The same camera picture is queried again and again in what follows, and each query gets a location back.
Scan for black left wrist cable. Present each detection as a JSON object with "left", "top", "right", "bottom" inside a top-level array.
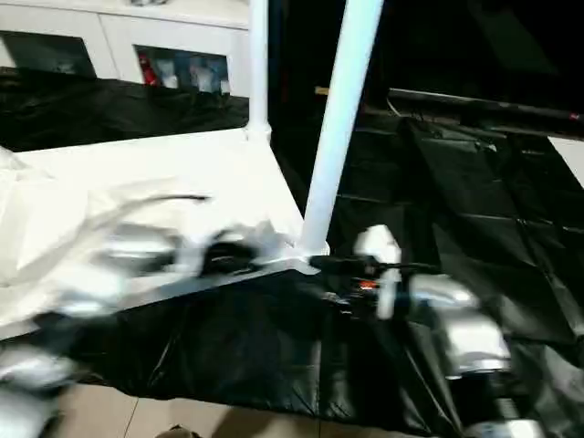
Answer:
[{"left": 87, "top": 193, "right": 213, "bottom": 229}]

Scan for large black screen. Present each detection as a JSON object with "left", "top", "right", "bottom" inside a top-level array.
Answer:
[{"left": 274, "top": 0, "right": 584, "bottom": 120}]

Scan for flat white board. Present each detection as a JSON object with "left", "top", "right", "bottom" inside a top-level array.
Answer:
[{"left": 549, "top": 137, "right": 584, "bottom": 188}]

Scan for black plastic mat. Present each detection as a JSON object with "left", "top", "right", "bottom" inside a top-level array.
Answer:
[{"left": 0, "top": 68, "right": 584, "bottom": 434}]

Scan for white cabinet with glass doors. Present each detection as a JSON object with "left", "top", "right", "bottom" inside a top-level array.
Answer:
[{"left": 0, "top": 0, "right": 252, "bottom": 97}]

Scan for white plastic table top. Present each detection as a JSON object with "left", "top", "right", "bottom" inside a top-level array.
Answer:
[{"left": 0, "top": 128, "right": 331, "bottom": 340}]

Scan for grey left robot foot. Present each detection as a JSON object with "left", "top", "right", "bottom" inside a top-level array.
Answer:
[{"left": 157, "top": 425, "right": 202, "bottom": 438}]

